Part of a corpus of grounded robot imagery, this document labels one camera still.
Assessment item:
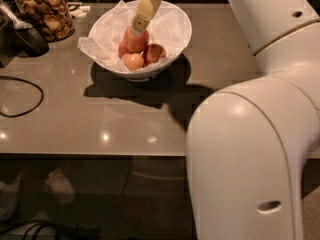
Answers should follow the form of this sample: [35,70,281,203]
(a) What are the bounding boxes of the white ceramic bowl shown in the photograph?
[87,0,193,83]

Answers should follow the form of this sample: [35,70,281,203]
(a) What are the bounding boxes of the small white objects on table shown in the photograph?
[69,5,91,19]

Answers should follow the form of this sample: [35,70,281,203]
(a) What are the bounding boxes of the black cable loop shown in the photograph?
[0,75,45,119]

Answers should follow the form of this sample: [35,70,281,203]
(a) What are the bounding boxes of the glass jar of dried chips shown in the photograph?
[15,0,75,42]

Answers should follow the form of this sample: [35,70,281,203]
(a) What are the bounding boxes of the left hidden red apple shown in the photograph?
[118,41,128,57]

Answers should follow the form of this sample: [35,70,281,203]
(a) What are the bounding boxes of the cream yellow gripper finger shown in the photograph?
[130,0,161,37]

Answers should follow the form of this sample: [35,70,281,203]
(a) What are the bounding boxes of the white shoe at left edge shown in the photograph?
[0,176,21,221]

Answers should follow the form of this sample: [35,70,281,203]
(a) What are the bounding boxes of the white shoe under table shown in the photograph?
[45,168,75,205]

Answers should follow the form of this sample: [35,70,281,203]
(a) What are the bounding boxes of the white tissue paper liner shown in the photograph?
[77,0,184,73]

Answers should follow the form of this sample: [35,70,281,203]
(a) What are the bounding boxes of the white scoop handle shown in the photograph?
[0,0,32,30]

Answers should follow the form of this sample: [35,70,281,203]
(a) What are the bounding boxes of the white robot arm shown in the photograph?
[186,0,320,240]

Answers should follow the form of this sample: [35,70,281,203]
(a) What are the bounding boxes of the black round appliance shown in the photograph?
[14,28,49,57]

